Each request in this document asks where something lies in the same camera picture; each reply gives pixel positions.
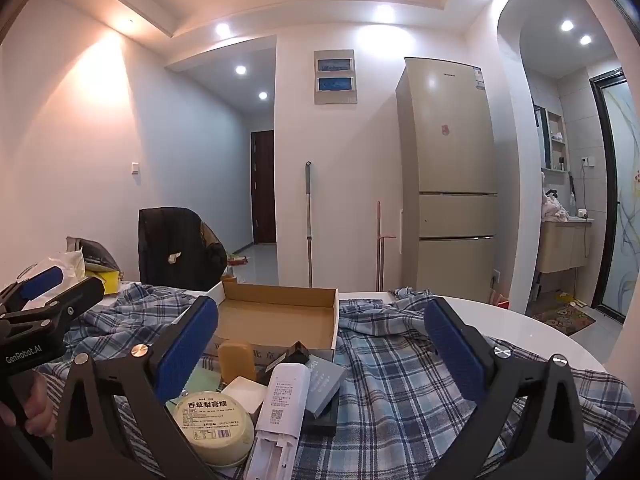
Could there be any person's left hand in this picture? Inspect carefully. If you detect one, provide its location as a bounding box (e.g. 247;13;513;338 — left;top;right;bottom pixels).
22;371;58;438

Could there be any pink dustpan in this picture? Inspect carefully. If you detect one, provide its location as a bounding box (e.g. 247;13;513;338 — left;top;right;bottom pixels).
380;232;397;291

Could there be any dark wooden door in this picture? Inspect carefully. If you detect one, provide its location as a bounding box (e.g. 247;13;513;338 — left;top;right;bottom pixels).
250;130;276;246

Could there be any beige refrigerator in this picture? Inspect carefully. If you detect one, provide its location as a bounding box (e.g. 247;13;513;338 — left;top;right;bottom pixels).
395;56;498;306

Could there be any patterned floor rug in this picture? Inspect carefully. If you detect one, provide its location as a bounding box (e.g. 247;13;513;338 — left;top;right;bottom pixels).
530;305;596;333

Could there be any white plastic bag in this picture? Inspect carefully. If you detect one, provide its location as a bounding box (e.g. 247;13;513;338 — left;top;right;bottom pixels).
22;251;86;311

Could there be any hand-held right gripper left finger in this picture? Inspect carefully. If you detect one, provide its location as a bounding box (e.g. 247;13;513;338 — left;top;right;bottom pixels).
52;296;221;480

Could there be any wall niche shelf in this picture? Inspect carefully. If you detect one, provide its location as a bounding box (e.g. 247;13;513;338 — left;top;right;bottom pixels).
532;105;571;173

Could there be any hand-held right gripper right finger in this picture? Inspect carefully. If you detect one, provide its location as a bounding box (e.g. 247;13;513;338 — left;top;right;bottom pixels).
422;297;588;480

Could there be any white charger plug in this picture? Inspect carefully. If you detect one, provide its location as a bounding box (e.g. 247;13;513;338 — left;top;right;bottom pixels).
220;376;266;416

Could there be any pink towel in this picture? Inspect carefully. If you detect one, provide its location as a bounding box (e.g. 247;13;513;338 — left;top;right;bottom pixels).
541;195;568;223

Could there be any orange plastic case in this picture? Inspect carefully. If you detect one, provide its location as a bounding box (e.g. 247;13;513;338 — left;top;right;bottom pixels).
218;341;256;385

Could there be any beige vanity cabinet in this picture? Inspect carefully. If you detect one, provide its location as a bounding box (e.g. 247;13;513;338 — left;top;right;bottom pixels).
537;215;593;276

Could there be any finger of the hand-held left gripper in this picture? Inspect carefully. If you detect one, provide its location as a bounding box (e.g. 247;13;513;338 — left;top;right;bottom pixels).
0;276;105;335
0;266;65;317

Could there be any small grey box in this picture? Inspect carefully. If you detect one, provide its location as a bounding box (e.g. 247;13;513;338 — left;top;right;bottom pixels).
305;357;348;418

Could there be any wall electrical panel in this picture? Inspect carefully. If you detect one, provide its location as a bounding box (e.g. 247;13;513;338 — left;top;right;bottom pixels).
313;50;357;106

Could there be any frosted glass door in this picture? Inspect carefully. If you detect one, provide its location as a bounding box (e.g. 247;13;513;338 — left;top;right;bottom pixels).
590;72;640;321

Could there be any long white plastic device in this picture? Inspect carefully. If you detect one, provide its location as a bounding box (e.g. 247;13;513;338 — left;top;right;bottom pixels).
242;362;312;480

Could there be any light green snap pouch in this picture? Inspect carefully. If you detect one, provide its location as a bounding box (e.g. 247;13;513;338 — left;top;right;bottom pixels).
187;357;223;396

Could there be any yellow box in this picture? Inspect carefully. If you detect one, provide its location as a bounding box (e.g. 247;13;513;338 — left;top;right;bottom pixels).
84;267;123;295

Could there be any blue plaid shirt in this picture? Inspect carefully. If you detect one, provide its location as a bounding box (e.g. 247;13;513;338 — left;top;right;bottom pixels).
35;282;636;480

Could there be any cardboard box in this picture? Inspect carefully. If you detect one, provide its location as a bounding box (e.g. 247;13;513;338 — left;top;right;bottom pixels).
204;280;340;363

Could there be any black jacket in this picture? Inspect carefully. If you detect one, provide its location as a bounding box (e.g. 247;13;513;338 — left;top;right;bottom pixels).
138;206;228;291

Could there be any pale yellow round tin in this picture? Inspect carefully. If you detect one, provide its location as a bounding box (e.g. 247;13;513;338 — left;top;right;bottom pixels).
172;389;256;468

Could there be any black box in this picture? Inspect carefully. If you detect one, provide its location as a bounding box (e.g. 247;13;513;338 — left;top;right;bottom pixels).
302;400;338;436

